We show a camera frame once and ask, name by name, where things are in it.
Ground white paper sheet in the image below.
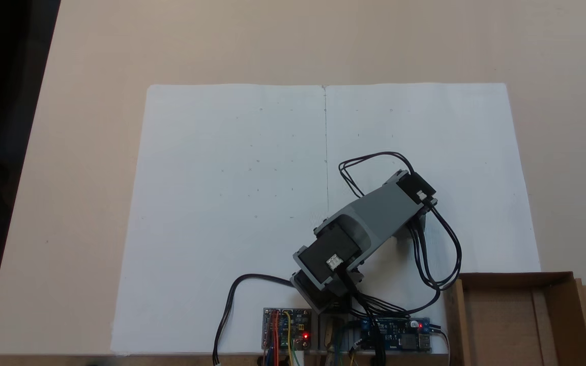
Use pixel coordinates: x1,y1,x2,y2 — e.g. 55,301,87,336
109,84,329,356
325,82,542,356

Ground blue circuit board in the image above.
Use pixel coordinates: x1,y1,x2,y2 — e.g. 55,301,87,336
356,317,432,353

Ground brown cardboard box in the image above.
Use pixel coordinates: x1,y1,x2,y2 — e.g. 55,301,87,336
445,271,586,366

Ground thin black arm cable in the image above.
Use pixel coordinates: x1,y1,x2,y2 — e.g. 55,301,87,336
338,151,417,199
409,201,463,307

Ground circuit board with jumper wires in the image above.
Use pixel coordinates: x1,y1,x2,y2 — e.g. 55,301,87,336
262,307,312,352

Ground yellow jumper wire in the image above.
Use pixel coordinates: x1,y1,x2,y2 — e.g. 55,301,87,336
282,311,300,366

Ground red jumper wire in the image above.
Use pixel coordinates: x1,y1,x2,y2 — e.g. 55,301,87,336
271,310,280,366

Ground black table cable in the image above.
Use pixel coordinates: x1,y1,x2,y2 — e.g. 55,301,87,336
213,273,297,366

